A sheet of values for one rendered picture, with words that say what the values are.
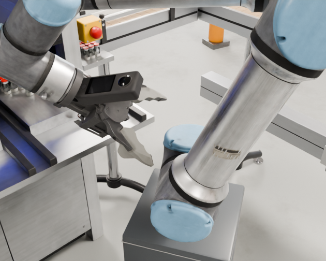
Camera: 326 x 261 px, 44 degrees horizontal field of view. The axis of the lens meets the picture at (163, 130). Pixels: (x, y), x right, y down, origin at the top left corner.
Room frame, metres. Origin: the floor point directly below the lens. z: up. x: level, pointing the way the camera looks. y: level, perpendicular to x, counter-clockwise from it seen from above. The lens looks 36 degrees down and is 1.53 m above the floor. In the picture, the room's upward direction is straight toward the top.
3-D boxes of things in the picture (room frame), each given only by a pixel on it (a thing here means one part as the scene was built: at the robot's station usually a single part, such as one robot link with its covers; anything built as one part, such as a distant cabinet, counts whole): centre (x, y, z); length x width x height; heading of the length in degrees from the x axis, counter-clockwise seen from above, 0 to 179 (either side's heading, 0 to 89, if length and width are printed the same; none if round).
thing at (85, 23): (1.34, 0.26, 1.00); 0.08 x 0.07 x 0.07; 42
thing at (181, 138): (0.69, -0.06, 0.96); 0.13 x 0.12 x 0.14; 172
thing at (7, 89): (1.15, 0.42, 0.91); 0.18 x 0.02 x 0.05; 132
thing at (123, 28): (1.63, 0.14, 0.92); 0.69 x 0.15 x 0.16; 132
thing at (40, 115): (1.08, 0.36, 0.90); 0.34 x 0.26 x 0.04; 42
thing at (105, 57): (1.38, 0.27, 0.87); 0.14 x 0.13 x 0.02; 42
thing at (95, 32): (1.30, 0.23, 1.00); 0.04 x 0.04 x 0.04; 42
